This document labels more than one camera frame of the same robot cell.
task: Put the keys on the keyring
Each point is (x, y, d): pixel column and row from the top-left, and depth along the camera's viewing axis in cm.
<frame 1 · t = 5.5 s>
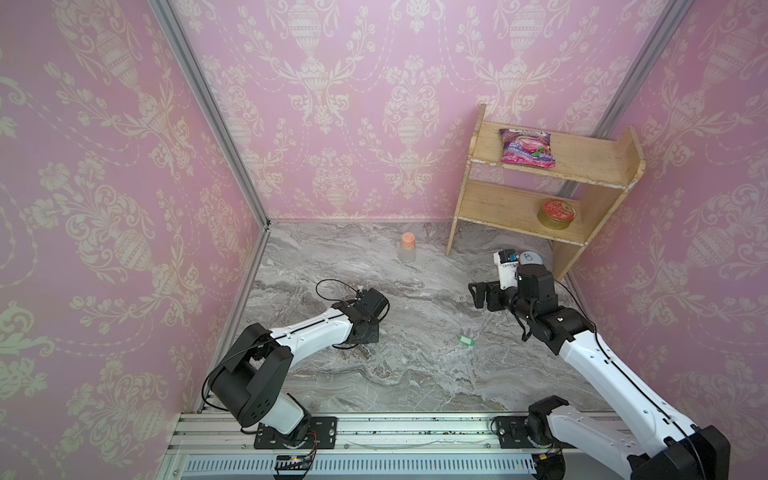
left hand: (369, 336, 89), fingers closed
right hand: (487, 281, 80), fingers open
red lid gold tin: (556, 214, 91), point 25 cm above the table
orange cap clear bottle: (408, 252, 109), point 4 cm above the table
white lid small jar: (530, 258, 105), point 6 cm above the table

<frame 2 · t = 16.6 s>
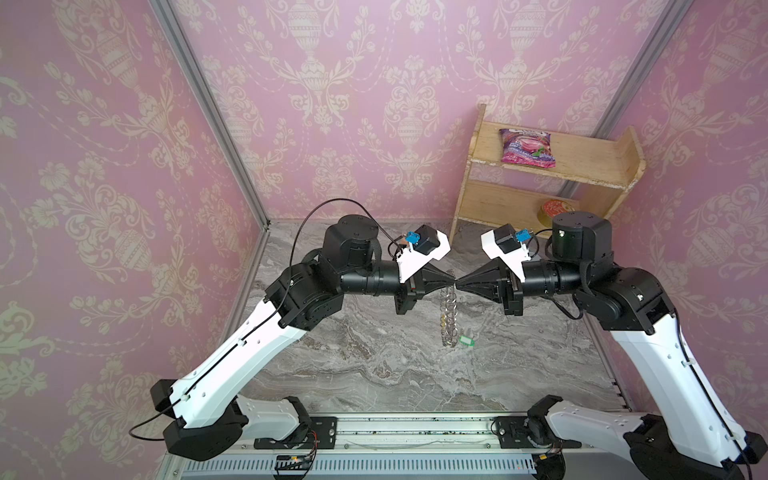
left hand: (450, 283, 50), fingers closed
right hand: (461, 281, 52), fingers closed
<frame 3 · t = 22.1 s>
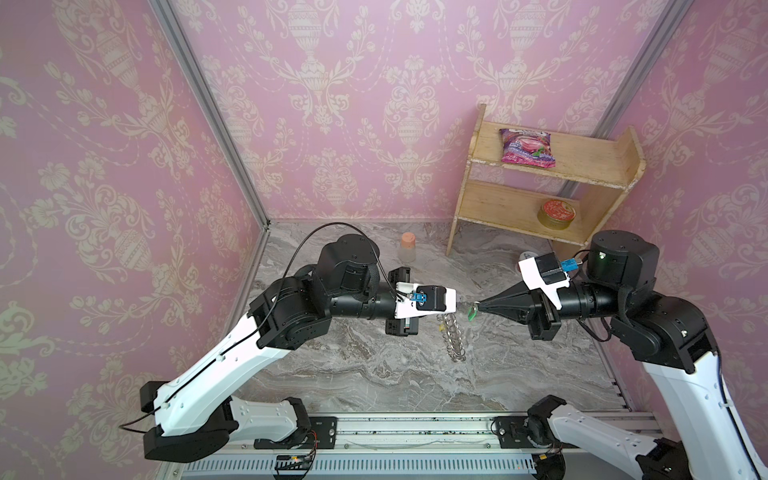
left hand: (446, 301, 49), fingers closed
right hand: (482, 303, 48), fingers closed
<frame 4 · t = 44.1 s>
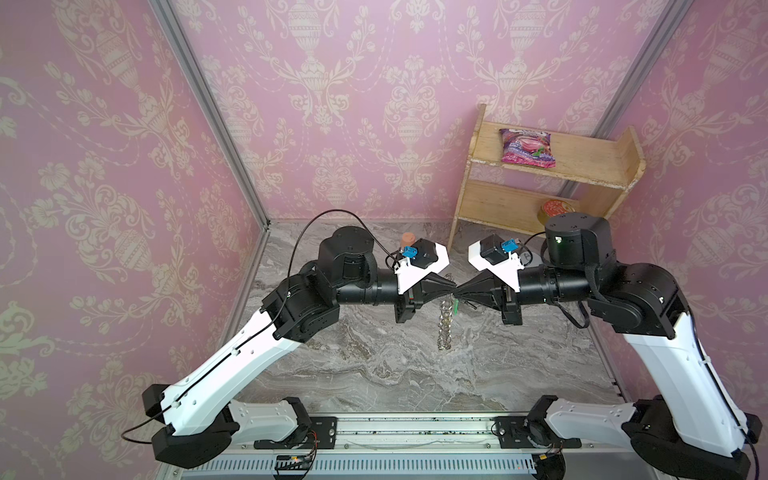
left hand: (452, 289, 49), fingers closed
right hand: (459, 288, 51), fingers closed
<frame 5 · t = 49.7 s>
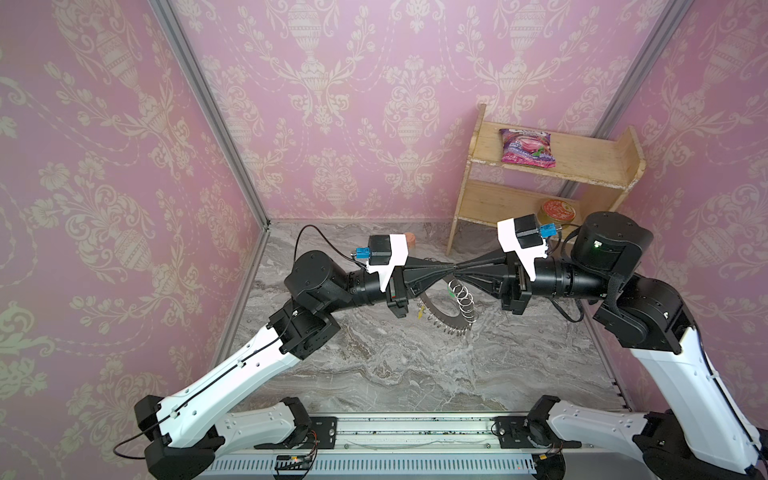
left hand: (450, 273, 43), fingers closed
right hand: (458, 268, 46), fingers closed
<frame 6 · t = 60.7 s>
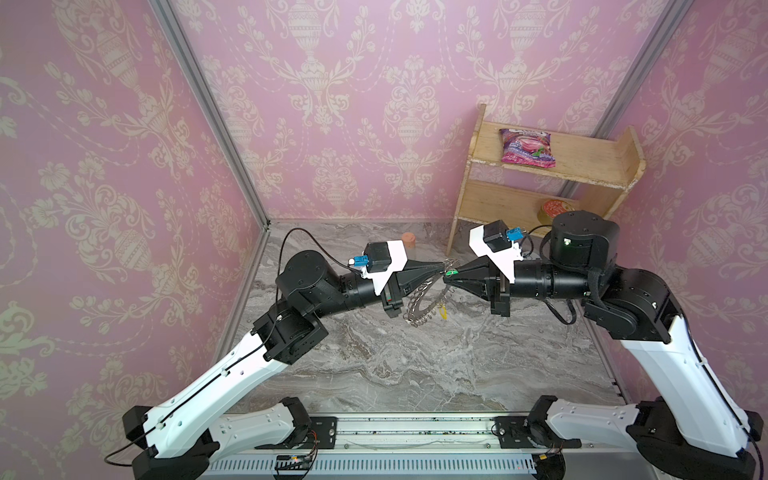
left hand: (440, 270, 45), fingers closed
right hand: (449, 274, 49), fingers closed
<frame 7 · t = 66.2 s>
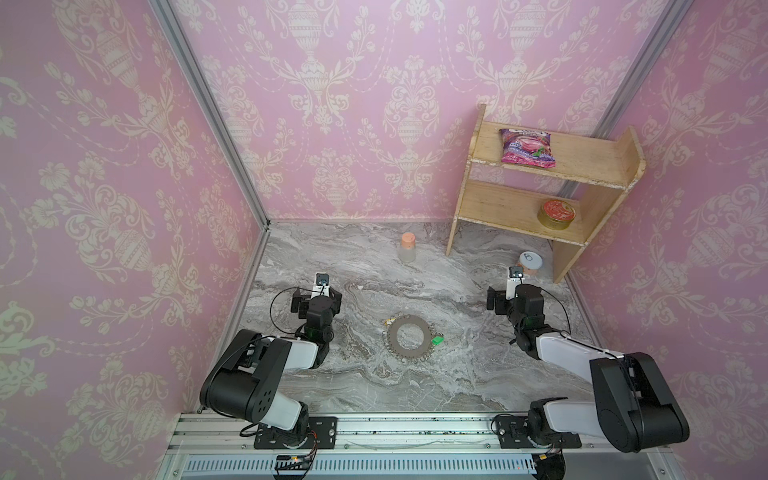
left hand: (315, 289, 91), fingers open
right hand: (508, 286, 91), fingers open
